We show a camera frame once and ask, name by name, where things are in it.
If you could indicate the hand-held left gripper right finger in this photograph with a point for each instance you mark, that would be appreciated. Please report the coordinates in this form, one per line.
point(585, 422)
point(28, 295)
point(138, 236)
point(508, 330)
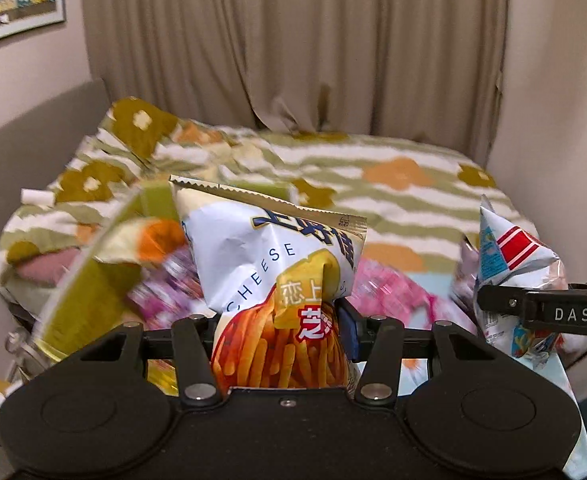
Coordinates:
point(348, 331)

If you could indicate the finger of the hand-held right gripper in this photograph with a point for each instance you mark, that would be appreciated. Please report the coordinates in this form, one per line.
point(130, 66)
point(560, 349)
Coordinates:
point(548, 310)

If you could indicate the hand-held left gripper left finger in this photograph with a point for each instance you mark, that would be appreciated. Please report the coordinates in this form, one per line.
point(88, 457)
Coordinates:
point(189, 350)

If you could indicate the white blue red snack packet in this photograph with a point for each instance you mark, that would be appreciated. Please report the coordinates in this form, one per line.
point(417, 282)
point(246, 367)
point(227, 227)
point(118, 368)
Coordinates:
point(503, 255)

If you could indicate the white fries snack packet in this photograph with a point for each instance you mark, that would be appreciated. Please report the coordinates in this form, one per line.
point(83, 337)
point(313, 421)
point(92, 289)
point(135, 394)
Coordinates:
point(253, 260)

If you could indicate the green and orange snack bag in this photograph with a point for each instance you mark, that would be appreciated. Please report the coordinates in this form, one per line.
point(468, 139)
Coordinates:
point(78, 300)

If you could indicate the pink striped snack packet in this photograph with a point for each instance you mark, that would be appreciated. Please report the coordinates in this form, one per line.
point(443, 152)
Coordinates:
point(388, 285)

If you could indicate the purple cartoon snack packet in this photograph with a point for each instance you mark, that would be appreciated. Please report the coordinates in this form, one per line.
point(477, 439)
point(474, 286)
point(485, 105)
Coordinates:
point(173, 280)

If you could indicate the mauve grey snack packet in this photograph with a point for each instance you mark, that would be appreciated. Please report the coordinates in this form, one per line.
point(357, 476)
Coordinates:
point(466, 265)

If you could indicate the light blue daisy mat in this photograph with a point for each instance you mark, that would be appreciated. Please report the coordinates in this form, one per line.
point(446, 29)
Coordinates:
point(571, 410)

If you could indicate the cream and orange snack packet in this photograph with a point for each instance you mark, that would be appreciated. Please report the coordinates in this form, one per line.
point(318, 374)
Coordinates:
point(158, 240)

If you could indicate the floral striped duvet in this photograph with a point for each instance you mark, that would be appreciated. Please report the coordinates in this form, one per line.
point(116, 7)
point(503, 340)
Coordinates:
point(398, 200)

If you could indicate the white paper roll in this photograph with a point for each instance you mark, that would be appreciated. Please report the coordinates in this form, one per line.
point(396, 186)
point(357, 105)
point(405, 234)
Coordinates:
point(36, 196)

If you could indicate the grey bed headboard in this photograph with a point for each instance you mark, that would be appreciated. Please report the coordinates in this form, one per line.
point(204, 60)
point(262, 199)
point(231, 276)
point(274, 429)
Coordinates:
point(33, 135)

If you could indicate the beige curtain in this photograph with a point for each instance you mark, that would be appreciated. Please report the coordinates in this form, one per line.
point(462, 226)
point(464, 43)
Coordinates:
point(273, 35)

